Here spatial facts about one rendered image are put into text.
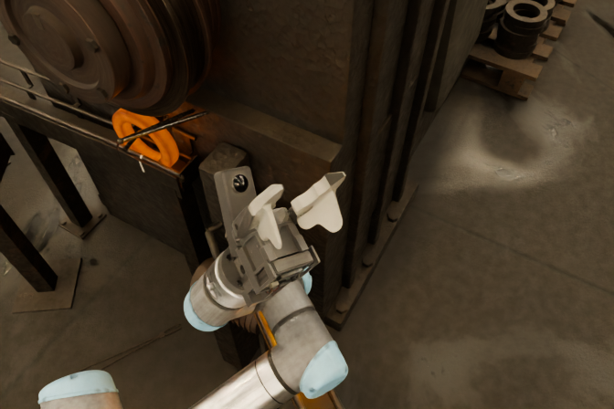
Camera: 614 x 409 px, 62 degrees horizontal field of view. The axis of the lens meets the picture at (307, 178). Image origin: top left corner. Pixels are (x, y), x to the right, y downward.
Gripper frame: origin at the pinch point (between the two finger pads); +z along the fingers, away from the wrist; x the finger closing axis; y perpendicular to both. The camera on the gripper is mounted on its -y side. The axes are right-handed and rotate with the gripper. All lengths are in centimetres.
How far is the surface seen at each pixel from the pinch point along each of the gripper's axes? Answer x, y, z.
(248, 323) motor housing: -27, 1, -72
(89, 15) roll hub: 5, -46, -22
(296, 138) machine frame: -34, -26, -34
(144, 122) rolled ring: -14, -48, -54
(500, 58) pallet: -196, -67, -55
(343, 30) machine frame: -28.6, -28.6, -5.4
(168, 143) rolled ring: -18, -43, -57
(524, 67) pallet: -200, -58, -51
